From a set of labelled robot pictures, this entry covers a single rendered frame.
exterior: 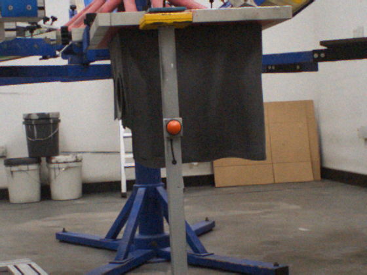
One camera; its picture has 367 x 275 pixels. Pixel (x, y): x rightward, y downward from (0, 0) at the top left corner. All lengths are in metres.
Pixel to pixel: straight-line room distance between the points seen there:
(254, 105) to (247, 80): 0.08
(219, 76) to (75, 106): 4.64
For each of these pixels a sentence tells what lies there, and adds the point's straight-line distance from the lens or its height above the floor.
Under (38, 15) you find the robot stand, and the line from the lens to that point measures 2.01.
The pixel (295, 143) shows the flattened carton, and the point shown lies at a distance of 7.28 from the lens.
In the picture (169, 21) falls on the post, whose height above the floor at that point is 0.93.
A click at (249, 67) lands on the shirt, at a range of 2.49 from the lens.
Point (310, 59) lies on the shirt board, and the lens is 3.53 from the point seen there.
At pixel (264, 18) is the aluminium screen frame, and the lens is 2.42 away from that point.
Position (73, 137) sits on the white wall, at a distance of 7.05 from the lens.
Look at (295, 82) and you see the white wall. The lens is 7.39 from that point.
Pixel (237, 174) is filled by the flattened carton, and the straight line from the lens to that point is 7.09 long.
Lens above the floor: 0.69
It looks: 3 degrees down
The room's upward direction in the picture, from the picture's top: 3 degrees counter-clockwise
